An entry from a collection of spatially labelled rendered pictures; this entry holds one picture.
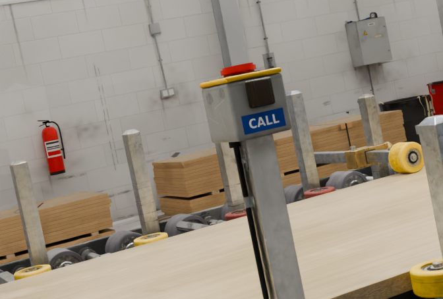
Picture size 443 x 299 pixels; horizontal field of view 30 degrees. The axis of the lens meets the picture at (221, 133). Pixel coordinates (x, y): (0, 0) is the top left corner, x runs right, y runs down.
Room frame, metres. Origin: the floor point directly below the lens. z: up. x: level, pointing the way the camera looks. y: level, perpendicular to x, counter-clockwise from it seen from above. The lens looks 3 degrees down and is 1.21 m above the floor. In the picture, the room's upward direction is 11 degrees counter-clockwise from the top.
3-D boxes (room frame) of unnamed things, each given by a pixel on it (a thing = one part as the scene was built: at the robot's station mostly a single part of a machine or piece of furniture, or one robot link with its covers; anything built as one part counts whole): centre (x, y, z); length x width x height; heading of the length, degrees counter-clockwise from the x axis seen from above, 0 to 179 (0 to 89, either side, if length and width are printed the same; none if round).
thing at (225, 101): (0.92, -0.03, 1.18); 0.07 x 0.07 x 0.08; 25
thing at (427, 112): (8.97, -2.02, 0.36); 0.58 x 0.56 x 0.72; 24
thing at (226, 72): (0.92, -0.03, 1.22); 0.04 x 0.04 x 0.02
